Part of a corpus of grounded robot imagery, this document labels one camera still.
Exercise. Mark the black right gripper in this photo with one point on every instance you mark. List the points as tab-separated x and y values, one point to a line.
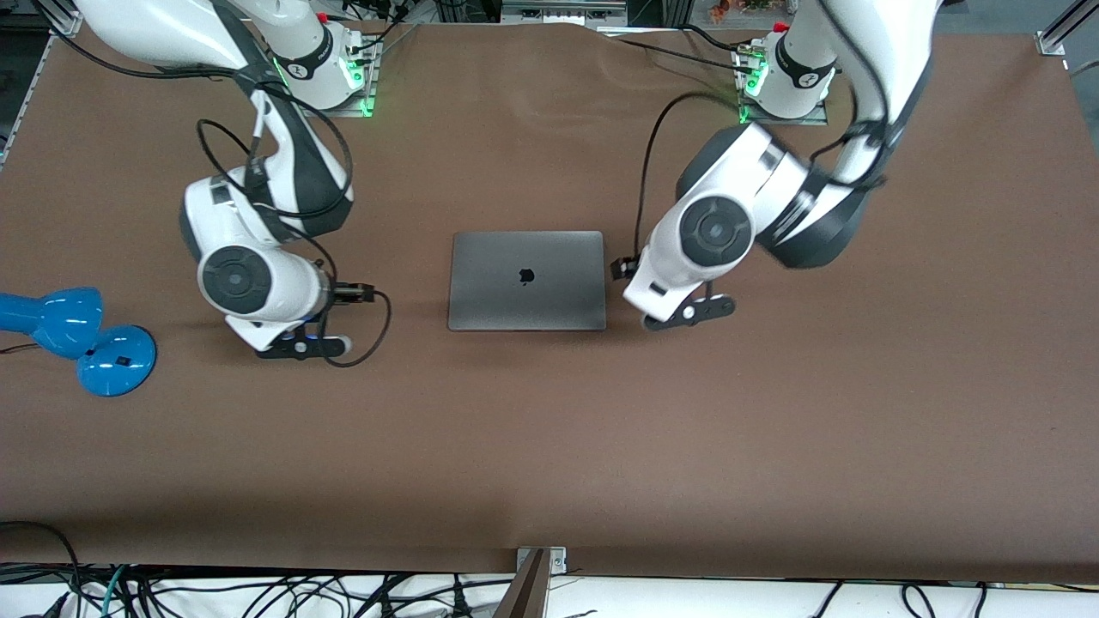
348	294

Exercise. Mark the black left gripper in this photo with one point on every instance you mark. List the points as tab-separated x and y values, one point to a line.
620	267

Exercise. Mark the grey open-lid laptop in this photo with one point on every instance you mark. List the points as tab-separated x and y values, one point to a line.
528	279

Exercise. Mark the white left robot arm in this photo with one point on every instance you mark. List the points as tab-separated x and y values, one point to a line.
713	232

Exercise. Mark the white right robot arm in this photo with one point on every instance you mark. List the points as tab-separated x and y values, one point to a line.
236	279

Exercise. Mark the blue desk lamp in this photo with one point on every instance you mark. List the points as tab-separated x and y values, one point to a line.
107	360

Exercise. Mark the grey power strip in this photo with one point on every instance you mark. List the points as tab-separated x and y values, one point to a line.
562	12

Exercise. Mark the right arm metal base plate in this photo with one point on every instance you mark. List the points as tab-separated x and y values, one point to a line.
371	90

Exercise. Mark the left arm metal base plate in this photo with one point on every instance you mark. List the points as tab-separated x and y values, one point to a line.
820	116

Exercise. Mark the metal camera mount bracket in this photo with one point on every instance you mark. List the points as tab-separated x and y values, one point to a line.
558	560

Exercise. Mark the grey camera mount pole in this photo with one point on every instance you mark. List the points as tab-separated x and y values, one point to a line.
525	592

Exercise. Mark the aluminium frame corner bracket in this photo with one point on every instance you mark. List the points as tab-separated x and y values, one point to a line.
1051	43
62	21

